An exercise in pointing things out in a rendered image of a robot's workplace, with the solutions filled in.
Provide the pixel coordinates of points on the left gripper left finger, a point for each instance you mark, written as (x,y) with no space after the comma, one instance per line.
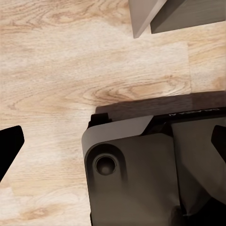
(11,141)

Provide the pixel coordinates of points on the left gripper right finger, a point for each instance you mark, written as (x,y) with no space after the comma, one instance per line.
(218,139)

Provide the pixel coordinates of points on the dishwasher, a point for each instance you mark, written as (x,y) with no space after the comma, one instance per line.
(181,14)

